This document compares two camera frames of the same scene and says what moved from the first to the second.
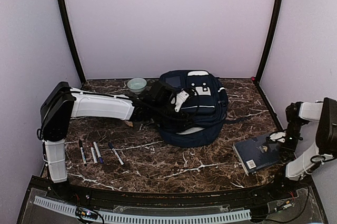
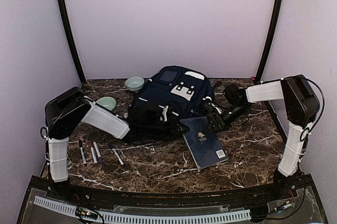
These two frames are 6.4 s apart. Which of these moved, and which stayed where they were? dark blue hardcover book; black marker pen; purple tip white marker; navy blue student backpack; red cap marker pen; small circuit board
Moved: dark blue hardcover book; navy blue student backpack
Stayed: small circuit board; purple tip white marker; red cap marker pen; black marker pen
